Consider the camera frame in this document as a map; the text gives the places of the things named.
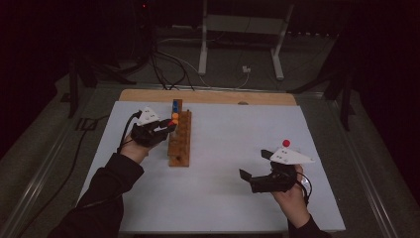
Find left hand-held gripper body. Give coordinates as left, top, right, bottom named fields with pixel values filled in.
left=131, top=106, right=166, bottom=148

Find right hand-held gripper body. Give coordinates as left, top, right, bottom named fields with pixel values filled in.
left=250, top=147, right=315, bottom=193

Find wooden test tube rack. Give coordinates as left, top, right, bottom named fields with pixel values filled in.
left=166, top=98, right=193, bottom=168

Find person's left hand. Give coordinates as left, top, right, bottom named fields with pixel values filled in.
left=119, top=137, right=158, bottom=166

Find person's right hand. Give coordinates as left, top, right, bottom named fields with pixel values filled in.
left=270, top=164, right=313, bottom=230

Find white table mat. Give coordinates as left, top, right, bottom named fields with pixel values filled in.
left=77, top=100, right=347, bottom=232

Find grey metal stand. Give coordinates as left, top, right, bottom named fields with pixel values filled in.
left=197, top=0, right=295, bottom=81

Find black stand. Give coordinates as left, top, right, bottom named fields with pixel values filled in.
left=67, top=53, right=137, bottom=118
left=286, top=65, right=356, bottom=132

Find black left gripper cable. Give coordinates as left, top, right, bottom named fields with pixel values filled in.
left=16, top=111, right=143, bottom=238

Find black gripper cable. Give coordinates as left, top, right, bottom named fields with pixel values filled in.
left=295, top=172, right=313, bottom=206
left=16, top=111, right=143, bottom=238

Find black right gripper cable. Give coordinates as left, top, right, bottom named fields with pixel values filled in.
left=295, top=172, right=313, bottom=206

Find black floor cables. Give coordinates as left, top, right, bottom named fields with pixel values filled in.
left=150, top=49, right=196, bottom=91

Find white floor cable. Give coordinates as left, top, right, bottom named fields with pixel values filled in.
left=157, top=38, right=252, bottom=89

